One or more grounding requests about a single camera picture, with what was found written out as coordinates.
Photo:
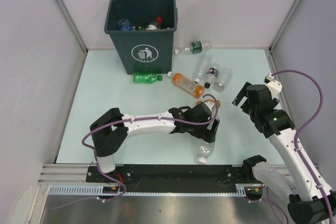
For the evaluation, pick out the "orange juice bottle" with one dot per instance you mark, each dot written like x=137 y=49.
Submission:
x=218 y=103

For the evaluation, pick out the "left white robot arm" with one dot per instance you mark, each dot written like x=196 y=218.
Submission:
x=111 y=129

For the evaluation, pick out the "large clear bottle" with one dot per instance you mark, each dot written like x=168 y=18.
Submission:
x=203 y=151

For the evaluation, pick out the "green label clear bottle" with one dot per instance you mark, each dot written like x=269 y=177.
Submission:
x=194 y=47

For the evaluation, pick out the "green bottle with cap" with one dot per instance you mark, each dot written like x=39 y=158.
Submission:
x=141 y=27

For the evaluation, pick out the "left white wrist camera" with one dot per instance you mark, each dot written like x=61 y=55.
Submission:
x=211 y=105

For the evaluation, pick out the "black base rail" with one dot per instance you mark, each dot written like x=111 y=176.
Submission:
x=203 y=179

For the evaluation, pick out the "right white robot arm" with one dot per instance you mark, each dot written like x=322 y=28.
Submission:
x=309 y=198

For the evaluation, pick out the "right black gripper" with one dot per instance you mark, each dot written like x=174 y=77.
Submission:
x=243 y=92

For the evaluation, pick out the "clear cup silver base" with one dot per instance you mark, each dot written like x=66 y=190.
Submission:
x=223 y=79

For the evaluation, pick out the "orange tea bottle white cap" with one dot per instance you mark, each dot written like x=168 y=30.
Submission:
x=189 y=86

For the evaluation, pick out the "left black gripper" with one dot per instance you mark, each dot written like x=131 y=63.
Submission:
x=204 y=134

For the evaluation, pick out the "red label water bottle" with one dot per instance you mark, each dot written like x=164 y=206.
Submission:
x=155 y=24

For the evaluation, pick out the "pepsi label clear bottle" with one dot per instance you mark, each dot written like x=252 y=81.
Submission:
x=212 y=74

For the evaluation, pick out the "clear bottle white cap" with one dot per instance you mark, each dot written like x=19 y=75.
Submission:
x=202 y=66

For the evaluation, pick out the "blue label water bottle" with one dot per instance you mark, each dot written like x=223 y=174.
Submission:
x=124 y=24

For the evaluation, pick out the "dark green plastic bin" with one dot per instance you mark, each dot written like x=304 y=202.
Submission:
x=143 y=50

